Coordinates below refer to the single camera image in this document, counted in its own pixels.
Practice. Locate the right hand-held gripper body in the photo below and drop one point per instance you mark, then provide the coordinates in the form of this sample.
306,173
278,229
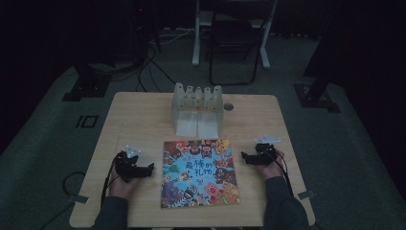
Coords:
265,155

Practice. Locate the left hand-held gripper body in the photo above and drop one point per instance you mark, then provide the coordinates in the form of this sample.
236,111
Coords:
127,167

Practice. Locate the colourful picture book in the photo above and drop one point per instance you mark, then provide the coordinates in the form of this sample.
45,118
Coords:
199,174

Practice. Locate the white book rack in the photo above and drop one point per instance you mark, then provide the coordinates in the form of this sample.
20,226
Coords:
196,110

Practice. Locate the person's right hand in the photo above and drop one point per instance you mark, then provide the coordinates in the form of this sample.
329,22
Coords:
273,171

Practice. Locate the person's left hand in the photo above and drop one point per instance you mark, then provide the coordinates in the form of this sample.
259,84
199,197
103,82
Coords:
119,189

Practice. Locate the round table grommet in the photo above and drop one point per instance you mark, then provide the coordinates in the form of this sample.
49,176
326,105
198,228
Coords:
228,106

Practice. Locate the grey tape piece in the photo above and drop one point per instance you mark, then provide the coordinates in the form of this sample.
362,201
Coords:
78,199
306,195

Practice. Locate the black stand base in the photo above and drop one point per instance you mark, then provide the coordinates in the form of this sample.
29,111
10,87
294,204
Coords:
89,84
316,96

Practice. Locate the white-framed desk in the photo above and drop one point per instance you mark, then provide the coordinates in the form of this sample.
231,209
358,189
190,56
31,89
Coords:
265,48

